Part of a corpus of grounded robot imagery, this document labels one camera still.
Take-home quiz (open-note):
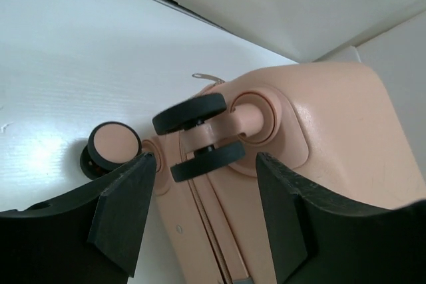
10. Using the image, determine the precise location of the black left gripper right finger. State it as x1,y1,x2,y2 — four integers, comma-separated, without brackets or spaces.
256,152,425,283

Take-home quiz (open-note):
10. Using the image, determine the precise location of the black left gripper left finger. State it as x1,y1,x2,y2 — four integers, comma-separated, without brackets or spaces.
1,154,156,283

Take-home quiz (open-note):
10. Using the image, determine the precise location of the pink hard-shell suitcase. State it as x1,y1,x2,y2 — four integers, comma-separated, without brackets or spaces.
80,63,425,283

